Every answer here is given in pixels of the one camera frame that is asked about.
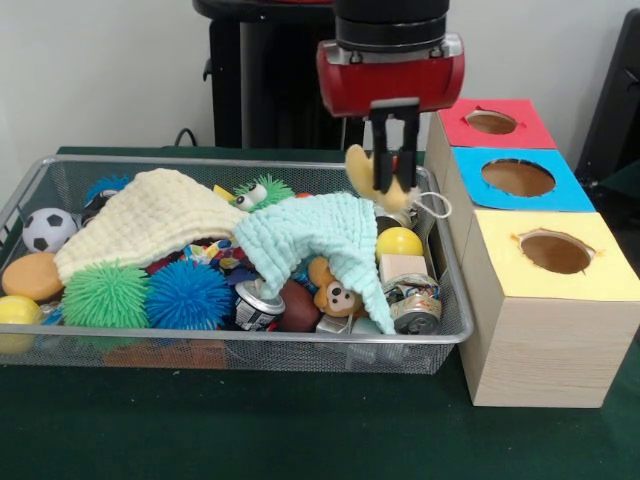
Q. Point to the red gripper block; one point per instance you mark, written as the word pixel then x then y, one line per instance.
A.
pixel 390 80

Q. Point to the yellow plush duck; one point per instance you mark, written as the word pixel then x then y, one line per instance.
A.
pixel 360 165

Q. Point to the light blue waffle cloth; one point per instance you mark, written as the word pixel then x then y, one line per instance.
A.
pixel 310 225

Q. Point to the brown plush monkey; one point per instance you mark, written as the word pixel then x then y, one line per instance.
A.
pixel 340 295

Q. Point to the wooden box with three holes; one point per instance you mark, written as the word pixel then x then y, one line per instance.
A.
pixel 540 360

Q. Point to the yellow smooth ball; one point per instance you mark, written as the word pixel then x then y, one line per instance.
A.
pixel 400 242

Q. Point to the green spiky toy with eyes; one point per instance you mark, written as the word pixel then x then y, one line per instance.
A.
pixel 270 195

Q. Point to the crushed printed drink can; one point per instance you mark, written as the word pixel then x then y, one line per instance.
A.
pixel 417 310

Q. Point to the dark green table cloth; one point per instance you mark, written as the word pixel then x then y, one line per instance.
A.
pixel 625 182
pixel 250 425

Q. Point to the black upright panel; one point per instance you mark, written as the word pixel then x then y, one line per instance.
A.
pixel 620 100

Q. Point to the blue spiky rubber ball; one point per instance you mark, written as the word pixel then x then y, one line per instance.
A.
pixel 190 295

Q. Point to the cream waffle cloth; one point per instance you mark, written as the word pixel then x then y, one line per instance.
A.
pixel 150 220

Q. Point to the green spiky rubber ball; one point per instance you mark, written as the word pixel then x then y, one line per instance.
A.
pixel 107 295

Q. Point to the small soccer ball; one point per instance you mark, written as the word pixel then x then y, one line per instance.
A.
pixel 49 229

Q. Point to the orange foam ball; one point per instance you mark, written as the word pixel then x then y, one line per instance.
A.
pixel 32 275

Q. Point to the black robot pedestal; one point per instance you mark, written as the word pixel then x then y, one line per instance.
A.
pixel 270 75

